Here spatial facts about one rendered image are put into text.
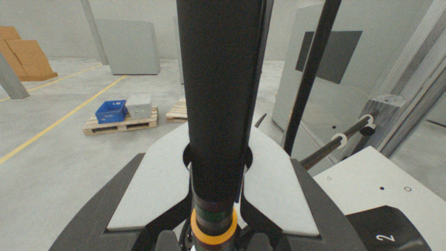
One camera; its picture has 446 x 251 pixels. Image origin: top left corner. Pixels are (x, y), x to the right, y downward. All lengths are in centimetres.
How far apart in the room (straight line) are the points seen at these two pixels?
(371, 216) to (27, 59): 849
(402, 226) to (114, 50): 778
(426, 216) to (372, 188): 9
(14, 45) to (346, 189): 852
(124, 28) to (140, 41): 61
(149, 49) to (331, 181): 722
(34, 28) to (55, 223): 1346
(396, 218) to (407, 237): 3
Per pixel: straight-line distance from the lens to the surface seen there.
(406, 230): 33
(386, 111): 64
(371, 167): 57
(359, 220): 35
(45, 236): 231
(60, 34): 1435
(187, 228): 47
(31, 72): 849
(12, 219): 266
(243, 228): 19
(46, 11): 1448
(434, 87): 86
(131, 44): 750
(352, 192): 55
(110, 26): 767
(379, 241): 31
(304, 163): 26
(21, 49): 835
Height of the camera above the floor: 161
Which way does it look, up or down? 31 degrees down
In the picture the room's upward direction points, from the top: 3 degrees clockwise
